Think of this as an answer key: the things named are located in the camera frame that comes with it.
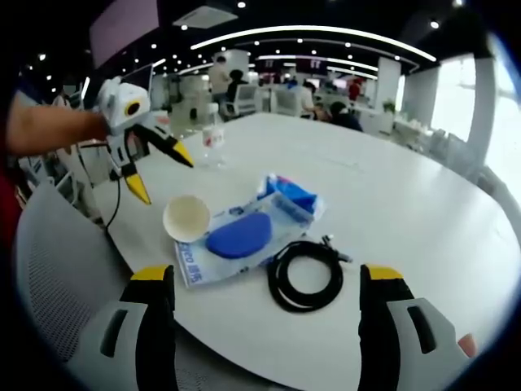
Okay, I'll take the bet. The person's right hand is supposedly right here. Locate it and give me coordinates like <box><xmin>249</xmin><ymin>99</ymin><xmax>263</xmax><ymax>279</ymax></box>
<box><xmin>457</xmin><ymin>332</ymin><xmax>477</xmax><ymax>359</ymax></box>

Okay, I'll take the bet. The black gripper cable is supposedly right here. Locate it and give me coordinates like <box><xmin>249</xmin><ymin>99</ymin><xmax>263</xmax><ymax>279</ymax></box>
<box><xmin>77</xmin><ymin>140</ymin><xmax>123</xmax><ymax>238</ymax></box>

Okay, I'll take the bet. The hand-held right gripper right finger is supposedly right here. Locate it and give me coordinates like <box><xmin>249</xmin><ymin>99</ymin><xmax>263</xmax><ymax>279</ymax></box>
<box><xmin>357</xmin><ymin>263</ymin><xmax>470</xmax><ymax>391</ymax></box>

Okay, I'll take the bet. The curved ceiling light strip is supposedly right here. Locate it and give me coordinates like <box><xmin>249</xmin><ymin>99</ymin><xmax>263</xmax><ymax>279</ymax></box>
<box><xmin>190</xmin><ymin>24</ymin><xmax>440</xmax><ymax>63</ymax></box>

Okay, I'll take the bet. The white tabletop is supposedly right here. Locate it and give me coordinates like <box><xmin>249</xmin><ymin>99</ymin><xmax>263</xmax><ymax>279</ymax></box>
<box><xmin>91</xmin><ymin>112</ymin><xmax>514</xmax><ymax>382</ymax></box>

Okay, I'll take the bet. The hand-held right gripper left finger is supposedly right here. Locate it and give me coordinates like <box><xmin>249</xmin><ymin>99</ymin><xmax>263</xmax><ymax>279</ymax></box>
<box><xmin>75</xmin><ymin>263</ymin><xmax>177</xmax><ymax>391</ymax></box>

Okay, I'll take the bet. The grey mesh office chair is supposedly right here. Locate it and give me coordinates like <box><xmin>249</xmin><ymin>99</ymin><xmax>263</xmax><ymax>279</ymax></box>
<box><xmin>15</xmin><ymin>182</ymin><xmax>138</xmax><ymax>364</ymax></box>

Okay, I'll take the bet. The white office chair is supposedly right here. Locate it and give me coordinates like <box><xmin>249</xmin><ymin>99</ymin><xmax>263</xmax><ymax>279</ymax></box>
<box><xmin>232</xmin><ymin>84</ymin><xmax>256</xmax><ymax>116</ymax></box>

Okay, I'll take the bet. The clear pouch with blue oval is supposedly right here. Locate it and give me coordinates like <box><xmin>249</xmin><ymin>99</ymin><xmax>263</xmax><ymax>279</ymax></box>
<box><xmin>174</xmin><ymin>195</ymin><xmax>313</xmax><ymax>289</ymax></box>

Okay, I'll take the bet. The clear plastic bottle red label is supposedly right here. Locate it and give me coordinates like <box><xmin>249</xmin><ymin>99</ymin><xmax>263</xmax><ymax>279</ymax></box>
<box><xmin>200</xmin><ymin>123</ymin><xmax>227</xmax><ymax>171</ymax></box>

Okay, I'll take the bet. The white paper cup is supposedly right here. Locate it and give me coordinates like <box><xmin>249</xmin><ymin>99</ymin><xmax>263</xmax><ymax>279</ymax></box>
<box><xmin>162</xmin><ymin>195</ymin><xmax>212</xmax><ymax>242</ymax></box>

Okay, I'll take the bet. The blue and pink packet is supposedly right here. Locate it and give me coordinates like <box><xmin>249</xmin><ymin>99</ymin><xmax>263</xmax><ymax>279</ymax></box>
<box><xmin>256</xmin><ymin>173</ymin><xmax>327</xmax><ymax>224</ymax></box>

